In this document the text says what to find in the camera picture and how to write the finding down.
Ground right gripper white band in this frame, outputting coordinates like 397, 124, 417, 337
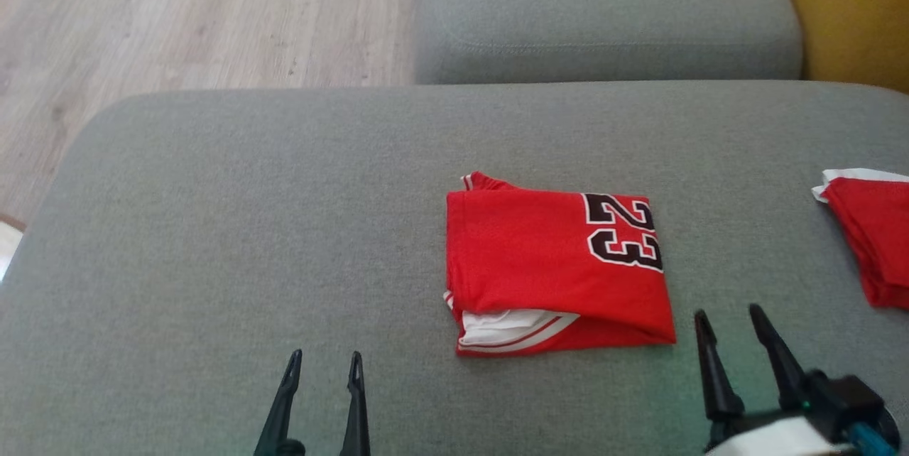
693, 303, 856, 456

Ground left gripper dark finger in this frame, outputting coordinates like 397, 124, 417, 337
339, 351, 371, 456
254, 349, 305, 456

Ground red shorts with white stripe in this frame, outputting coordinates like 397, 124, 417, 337
812, 168, 909, 311

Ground red jersey with white sleeves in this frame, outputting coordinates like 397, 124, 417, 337
444, 170, 677, 357

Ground large grey sofa seat cushion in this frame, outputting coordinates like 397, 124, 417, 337
0, 80, 909, 456

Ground white floor mat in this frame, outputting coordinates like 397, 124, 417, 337
0, 217, 28, 279

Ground yellow upholstered panel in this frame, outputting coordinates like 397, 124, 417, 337
766, 0, 909, 94

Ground small grey sofa cushion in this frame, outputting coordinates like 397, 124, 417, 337
414, 0, 805, 85

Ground right camera cable teal plug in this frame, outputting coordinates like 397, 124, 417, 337
844, 422, 901, 456

